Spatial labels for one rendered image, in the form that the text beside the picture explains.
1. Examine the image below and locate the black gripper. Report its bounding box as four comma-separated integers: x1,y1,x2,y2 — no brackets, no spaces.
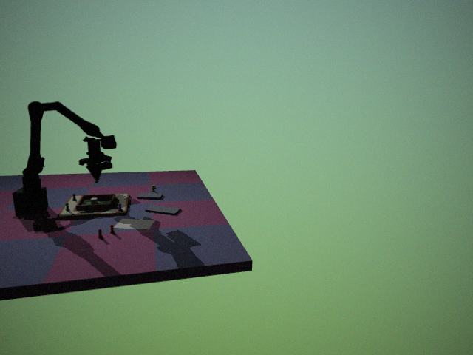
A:
78,150,112,180

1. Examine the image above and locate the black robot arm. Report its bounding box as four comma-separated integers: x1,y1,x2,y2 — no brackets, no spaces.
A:
22,101,116,192

